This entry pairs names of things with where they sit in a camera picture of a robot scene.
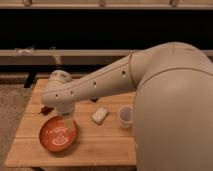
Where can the wooden bench rail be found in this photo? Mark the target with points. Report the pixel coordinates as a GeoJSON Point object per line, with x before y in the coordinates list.
{"type": "Point", "coordinates": [37, 57]}

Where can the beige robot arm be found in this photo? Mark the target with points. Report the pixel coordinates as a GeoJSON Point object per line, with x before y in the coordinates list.
{"type": "Point", "coordinates": [173, 103]}

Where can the white plastic cup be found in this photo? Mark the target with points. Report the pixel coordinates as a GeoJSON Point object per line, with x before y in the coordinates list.
{"type": "Point", "coordinates": [125, 117]}

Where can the small dark red object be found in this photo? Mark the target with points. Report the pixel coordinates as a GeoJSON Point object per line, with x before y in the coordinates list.
{"type": "Point", "coordinates": [94, 100]}

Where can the orange ceramic bowl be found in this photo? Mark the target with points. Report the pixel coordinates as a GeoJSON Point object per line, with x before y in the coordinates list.
{"type": "Point", "coordinates": [55, 136]}

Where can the white sponge block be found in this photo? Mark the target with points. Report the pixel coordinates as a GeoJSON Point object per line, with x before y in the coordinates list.
{"type": "Point", "coordinates": [99, 115]}

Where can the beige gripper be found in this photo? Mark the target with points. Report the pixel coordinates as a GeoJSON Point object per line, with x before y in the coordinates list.
{"type": "Point", "coordinates": [68, 121]}

